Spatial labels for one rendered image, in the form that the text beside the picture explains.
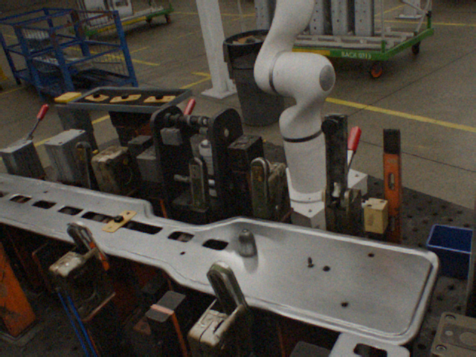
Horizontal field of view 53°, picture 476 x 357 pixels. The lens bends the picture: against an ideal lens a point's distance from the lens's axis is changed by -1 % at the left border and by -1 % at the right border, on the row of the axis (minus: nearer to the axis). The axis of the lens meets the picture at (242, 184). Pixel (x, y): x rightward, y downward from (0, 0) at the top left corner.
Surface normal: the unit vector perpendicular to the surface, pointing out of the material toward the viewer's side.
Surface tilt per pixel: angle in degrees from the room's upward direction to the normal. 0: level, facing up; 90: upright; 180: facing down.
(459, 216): 0
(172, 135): 90
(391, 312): 0
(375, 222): 90
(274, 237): 0
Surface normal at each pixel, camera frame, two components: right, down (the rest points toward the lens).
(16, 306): 0.84, 0.12
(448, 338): -0.16, -0.87
